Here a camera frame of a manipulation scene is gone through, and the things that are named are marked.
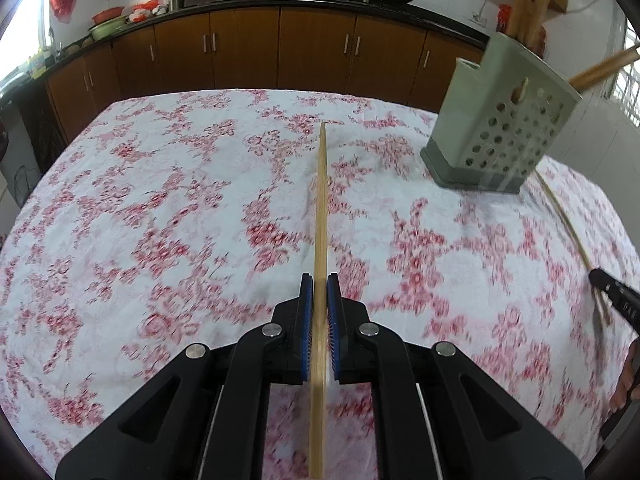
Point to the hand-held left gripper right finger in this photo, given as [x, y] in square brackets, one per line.
[334, 325]

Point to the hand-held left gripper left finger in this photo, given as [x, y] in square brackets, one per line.
[306, 325]

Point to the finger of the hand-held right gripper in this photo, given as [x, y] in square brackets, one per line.
[620, 295]

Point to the long wooden chopstick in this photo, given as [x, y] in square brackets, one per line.
[565, 215]
[321, 210]

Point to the grey-green perforated utensil holder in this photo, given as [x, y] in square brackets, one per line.
[480, 110]

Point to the bundle of chopsticks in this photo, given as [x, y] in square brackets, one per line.
[527, 0]

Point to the person's right hand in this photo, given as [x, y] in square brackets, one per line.
[629, 375]

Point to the red floral tablecloth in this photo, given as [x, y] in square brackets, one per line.
[150, 210]

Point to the brown kitchen base cabinets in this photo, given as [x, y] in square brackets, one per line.
[250, 50]

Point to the red plastic rack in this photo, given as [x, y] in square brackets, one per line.
[504, 17]

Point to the black kitchen countertop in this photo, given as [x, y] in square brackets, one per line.
[300, 1]

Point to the red and white bags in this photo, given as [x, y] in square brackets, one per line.
[147, 11]

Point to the green plastic basin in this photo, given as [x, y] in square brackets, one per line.
[107, 27]

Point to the red plastic basin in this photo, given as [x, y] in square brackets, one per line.
[109, 14]

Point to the red plastic bag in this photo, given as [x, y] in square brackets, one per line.
[65, 0]

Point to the white wall socket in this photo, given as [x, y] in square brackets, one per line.
[478, 17]

